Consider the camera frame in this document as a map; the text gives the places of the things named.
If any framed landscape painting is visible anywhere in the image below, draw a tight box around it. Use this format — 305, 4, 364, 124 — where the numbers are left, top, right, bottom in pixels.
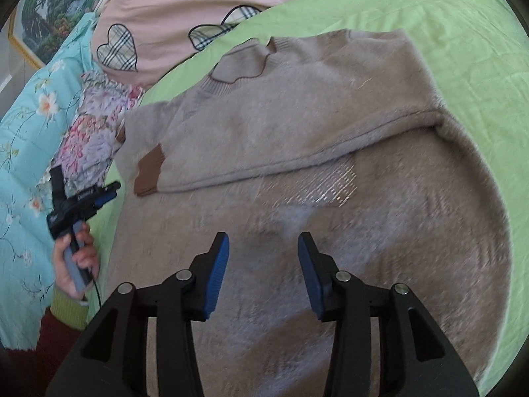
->
8, 0, 103, 69

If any green bed sheet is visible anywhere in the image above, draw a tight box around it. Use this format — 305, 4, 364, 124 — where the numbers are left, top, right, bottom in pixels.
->
92, 0, 528, 396

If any beige knit sweater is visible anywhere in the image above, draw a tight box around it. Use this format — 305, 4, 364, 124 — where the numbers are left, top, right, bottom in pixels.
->
108, 30, 511, 396

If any light blue floral quilt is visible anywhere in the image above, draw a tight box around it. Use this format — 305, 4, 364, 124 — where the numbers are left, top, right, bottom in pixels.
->
0, 13, 96, 349

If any pink heart-pattern duvet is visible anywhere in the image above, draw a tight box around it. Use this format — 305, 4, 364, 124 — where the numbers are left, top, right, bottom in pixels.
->
91, 0, 291, 88

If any left forearm red sleeve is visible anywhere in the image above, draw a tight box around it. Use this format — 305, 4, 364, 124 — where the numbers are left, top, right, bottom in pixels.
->
1, 288, 88, 396

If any person's left hand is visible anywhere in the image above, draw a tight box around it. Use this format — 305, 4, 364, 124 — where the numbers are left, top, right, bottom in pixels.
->
52, 221, 100, 300

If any floral ruffled pillow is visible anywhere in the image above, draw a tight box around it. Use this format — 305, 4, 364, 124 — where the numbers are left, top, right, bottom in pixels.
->
50, 71, 143, 194

